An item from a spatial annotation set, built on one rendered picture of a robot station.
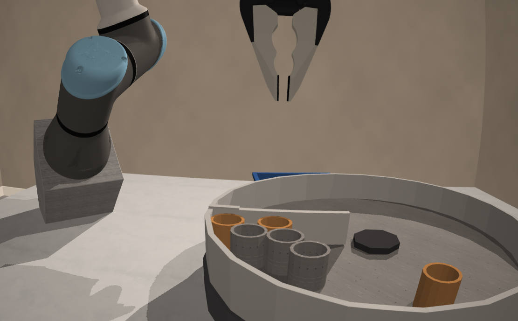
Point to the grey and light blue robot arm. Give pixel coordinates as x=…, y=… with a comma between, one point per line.
x=95, y=72

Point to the bronze bushing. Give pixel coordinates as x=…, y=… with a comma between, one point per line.
x=222, y=224
x=275, y=222
x=439, y=284

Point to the blue crate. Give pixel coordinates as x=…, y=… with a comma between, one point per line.
x=262, y=175

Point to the grey metal bushing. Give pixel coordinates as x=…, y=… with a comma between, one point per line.
x=278, y=243
x=248, y=243
x=308, y=265

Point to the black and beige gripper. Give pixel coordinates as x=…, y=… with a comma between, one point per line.
x=260, y=18

